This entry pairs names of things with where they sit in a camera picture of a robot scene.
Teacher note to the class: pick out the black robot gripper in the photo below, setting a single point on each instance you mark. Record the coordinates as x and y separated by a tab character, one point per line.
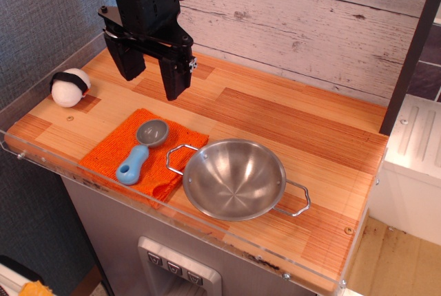
134	28

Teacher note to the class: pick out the white sushi toy black band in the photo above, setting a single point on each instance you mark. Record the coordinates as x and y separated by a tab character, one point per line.
69	87

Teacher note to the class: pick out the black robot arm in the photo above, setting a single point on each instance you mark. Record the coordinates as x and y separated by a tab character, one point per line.
138	28

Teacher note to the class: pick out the blue grey toy scoop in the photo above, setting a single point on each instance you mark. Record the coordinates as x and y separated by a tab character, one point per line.
151	134

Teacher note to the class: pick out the orange knitted cloth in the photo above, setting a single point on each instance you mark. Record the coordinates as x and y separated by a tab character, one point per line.
156	182

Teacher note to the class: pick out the grey toy fridge cabinet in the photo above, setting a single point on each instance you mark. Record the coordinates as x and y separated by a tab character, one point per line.
114	224

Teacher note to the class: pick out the ice dispenser panel with buttons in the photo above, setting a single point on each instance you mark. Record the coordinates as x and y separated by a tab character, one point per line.
169	272

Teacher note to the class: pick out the yellow object bottom left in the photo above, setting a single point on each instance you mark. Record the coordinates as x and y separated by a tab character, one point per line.
35	289

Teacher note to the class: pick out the steel pot with handles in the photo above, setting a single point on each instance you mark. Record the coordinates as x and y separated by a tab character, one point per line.
235	180

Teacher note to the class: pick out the dark vertical post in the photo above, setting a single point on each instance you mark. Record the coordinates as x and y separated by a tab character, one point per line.
420	36

